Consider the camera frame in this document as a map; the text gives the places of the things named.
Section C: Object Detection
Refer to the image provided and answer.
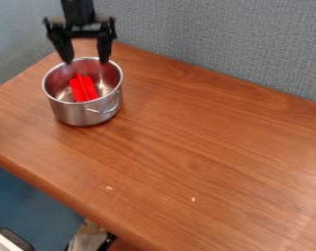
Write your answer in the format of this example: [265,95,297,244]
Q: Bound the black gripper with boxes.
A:
[42,0,116,64]

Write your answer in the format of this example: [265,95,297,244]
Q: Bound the beige cloth under table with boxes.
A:
[66,219,107,251]

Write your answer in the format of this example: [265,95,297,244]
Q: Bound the red star-shaped block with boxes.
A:
[69,73,99,102]

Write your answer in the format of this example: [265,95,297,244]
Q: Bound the metal pot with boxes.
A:
[41,57,124,126]

